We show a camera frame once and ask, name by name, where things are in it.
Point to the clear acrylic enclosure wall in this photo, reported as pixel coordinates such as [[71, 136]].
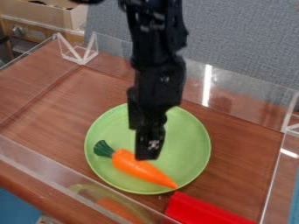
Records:
[[51, 100]]

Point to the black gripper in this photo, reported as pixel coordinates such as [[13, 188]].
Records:
[[156, 92]]

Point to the green plate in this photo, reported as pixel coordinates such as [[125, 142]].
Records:
[[183, 158]]

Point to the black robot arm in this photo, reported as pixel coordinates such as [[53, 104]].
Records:
[[159, 36]]

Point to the orange toy carrot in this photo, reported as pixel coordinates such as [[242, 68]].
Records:
[[140, 169]]

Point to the red plastic block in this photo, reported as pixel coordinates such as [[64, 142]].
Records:
[[192, 211]]

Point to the clear acrylic corner bracket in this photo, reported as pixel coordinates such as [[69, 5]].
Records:
[[79, 54]]

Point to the cardboard box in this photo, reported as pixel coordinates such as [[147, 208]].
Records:
[[60, 13]]

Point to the wooden shelf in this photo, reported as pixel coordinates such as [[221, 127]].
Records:
[[36, 32]]

